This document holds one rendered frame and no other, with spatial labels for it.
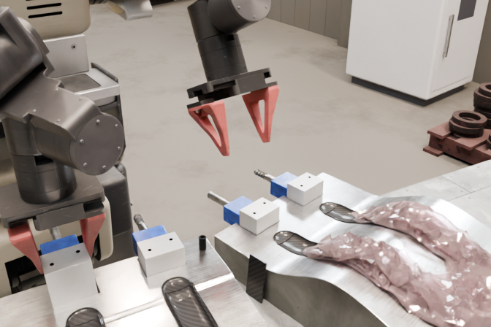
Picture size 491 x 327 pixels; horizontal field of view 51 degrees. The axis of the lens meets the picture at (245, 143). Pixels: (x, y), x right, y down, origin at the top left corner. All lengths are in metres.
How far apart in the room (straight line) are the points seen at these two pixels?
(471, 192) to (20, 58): 0.82
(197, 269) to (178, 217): 1.66
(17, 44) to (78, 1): 0.39
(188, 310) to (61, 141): 0.25
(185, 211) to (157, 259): 1.71
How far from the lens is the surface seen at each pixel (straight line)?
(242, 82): 0.68
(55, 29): 0.88
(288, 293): 0.70
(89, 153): 0.48
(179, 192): 2.49
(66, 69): 0.87
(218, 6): 0.64
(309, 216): 0.81
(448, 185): 1.06
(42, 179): 0.55
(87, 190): 0.57
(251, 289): 0.74
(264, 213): 0.77
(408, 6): 3.48
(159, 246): 0.66
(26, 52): 0.50
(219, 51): 0.68
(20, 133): 0.53
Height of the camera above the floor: 1.32
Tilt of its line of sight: 27 degrees down
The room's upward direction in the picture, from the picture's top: straight up
